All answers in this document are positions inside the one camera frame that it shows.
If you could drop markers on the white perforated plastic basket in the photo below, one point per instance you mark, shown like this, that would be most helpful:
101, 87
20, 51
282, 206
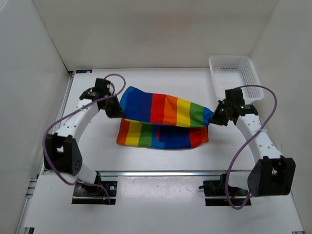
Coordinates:
230, 71

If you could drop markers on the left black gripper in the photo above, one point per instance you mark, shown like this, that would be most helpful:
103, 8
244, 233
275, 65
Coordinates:
118, 111

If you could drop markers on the aluminium front rail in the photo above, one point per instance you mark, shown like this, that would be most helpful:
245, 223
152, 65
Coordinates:
161, 173

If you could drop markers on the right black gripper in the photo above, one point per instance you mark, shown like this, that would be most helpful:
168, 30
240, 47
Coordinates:
215, 118

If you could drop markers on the rainbow striped shorts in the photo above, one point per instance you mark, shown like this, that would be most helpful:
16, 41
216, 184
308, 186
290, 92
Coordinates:
162, 121

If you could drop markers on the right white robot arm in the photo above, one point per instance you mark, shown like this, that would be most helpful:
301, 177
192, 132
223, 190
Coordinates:
273, 173

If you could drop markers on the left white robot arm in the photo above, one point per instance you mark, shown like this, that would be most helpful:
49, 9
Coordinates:
60, 149

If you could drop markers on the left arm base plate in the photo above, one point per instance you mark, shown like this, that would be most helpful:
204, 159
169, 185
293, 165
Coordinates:
87, 195

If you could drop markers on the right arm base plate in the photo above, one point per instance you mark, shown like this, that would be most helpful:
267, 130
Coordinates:
215, 196

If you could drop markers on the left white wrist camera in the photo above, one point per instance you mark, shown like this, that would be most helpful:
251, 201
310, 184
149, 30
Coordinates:
111, 88

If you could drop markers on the small black corner label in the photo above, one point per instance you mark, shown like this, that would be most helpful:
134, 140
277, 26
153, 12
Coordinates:
84, 71

